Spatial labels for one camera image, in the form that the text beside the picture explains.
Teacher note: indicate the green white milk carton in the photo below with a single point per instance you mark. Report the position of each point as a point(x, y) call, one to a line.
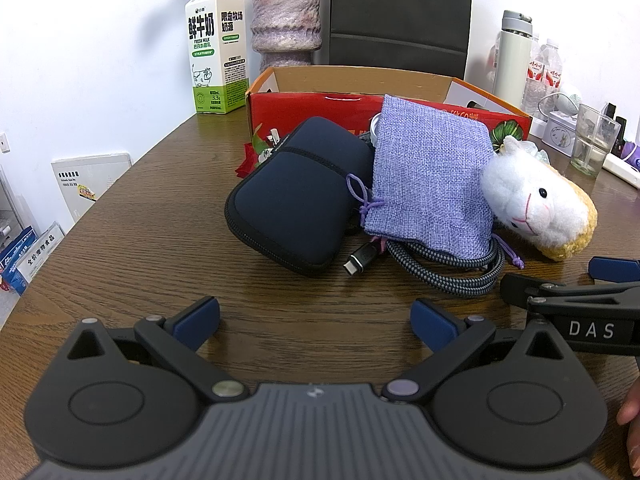
point(215, 60)

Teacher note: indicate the purple gadget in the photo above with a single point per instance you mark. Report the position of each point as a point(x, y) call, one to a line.
point(634, 155)

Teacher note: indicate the blue white food packets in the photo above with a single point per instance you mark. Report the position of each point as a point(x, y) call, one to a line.
point(30, 260)

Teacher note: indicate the person's right hand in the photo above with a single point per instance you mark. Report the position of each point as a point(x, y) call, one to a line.
point(631, 410)

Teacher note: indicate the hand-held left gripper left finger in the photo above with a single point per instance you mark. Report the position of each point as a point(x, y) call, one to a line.
point(197, 320)

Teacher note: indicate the purple stone vase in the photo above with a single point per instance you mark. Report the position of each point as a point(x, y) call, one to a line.
point(285, 20)

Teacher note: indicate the white sheep plush toy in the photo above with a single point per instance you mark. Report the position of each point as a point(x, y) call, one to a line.
point(530, 200)

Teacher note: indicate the red cardboard box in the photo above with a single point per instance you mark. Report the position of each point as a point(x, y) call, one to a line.
point(320, 110)

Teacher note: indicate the wooden desktop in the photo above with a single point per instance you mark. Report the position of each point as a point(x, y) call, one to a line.
point(310, 320)

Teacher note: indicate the red artificial rose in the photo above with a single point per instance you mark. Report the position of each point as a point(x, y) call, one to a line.
point(247, 160)

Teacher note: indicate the white thermos bottle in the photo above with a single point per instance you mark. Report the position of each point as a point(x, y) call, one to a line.
point(512, 70)

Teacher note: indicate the white box by wall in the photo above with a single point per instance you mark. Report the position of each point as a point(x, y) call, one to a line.
point(95, 175)

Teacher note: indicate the clear drinking glass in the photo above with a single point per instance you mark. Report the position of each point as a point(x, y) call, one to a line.
point(595, 140)

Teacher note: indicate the black small bottles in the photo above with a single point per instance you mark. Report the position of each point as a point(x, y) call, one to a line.
point(620, 127)

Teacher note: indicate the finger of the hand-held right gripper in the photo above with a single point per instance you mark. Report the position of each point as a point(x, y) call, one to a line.
point(520, 289)
point(615, 268)

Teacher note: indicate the black office chair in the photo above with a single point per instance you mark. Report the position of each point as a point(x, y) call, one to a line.
point(400, 10)

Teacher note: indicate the navy zip pouch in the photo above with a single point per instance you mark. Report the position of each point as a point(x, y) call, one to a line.
point(295, 195)

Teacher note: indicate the white power strip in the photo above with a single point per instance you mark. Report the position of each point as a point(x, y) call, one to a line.
point(620, 167)

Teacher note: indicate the white round mini fan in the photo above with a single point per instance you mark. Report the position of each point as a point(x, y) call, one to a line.
point(570, 97)

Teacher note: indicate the pale crinkled wrapper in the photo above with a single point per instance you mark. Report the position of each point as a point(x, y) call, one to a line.
point(537, 152)

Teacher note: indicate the clear plastic water bottle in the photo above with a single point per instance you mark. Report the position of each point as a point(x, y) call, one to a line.
point(536, 70)
point(554, 67)

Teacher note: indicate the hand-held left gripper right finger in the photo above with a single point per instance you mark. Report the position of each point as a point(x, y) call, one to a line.
point(432, 325)

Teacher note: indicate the white round lid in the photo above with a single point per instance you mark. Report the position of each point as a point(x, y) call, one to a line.
point(369, 127)

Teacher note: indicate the white wall outlet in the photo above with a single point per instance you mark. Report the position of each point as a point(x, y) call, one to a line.
point(3, 142)

